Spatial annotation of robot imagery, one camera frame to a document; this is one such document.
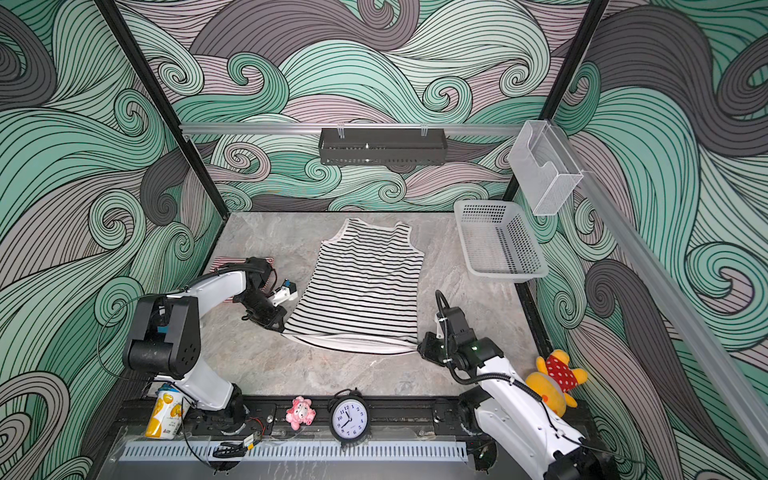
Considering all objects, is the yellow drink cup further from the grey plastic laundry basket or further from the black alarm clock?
the grey plastic laundry basket

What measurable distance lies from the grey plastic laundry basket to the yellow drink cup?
883 millimetres

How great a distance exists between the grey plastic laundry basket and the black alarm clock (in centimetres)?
52

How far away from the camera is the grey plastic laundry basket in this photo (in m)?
1.00

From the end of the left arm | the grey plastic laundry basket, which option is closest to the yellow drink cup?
the end of the left arm

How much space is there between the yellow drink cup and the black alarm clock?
368mm

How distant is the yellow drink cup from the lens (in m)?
0.69

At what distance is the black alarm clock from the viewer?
0.70m
